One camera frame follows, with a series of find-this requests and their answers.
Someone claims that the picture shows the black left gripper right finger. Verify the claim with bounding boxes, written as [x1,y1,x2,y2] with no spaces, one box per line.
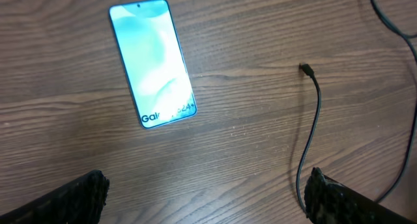
[304,167,415,224]

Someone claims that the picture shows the Samsung Galaxy smartphone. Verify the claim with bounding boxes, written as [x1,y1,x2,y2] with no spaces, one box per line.
[109,0,197,129]

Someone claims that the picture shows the black USB charging cable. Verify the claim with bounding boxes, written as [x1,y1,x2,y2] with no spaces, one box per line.
[295,0,417,215]

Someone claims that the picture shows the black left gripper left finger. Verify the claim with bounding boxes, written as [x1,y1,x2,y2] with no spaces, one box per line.
[1,170,109,224]

